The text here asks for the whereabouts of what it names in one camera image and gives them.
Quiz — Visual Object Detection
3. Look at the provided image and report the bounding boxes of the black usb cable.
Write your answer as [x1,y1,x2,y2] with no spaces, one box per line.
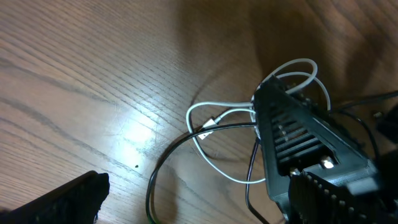
[145,90,398,224]

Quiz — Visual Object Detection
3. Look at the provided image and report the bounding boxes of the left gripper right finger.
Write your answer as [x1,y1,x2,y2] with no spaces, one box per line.
[289,174,382,224]

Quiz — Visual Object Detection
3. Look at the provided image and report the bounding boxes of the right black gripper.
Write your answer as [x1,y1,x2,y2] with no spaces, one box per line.
[254,78,397,220]

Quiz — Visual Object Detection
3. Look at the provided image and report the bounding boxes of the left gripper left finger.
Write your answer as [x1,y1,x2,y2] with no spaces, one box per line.
[1,170,110,224]

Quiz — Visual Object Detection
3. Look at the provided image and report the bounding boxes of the white usb cable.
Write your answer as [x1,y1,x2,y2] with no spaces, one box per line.
[185,58,332,185]

